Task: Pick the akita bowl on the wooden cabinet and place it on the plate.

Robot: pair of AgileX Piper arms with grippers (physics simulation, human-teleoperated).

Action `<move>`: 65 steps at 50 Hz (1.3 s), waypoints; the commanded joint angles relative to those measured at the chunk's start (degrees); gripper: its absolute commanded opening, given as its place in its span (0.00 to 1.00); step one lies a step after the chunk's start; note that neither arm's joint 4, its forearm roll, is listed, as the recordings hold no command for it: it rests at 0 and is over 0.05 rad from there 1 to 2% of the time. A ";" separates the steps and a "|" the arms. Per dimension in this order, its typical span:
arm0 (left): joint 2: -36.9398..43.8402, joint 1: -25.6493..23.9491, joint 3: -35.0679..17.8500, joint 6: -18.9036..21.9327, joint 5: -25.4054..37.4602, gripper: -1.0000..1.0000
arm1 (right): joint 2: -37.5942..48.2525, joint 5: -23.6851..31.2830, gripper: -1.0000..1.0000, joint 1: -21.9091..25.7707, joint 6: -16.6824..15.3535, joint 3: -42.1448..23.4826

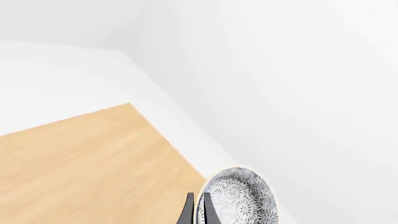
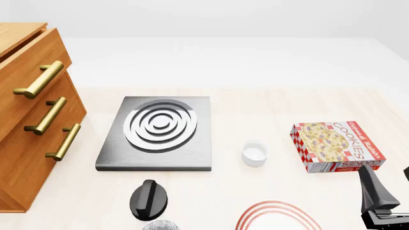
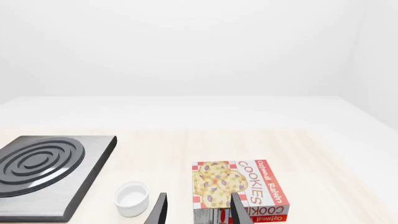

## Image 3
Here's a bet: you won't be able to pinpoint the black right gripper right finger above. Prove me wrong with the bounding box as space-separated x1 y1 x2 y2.
230 192 255 224

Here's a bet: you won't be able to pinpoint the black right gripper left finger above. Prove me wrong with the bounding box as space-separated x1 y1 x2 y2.
143 192 169 224

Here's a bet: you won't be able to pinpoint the flat black stove plate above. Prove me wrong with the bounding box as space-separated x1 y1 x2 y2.
0 135 118 223

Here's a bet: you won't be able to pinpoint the oatmeal raisin cookies box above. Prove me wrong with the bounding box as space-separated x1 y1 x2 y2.
192 159 291 224

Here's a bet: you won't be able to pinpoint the small white ramekin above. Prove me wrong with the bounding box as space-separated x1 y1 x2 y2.
113 180 150 218

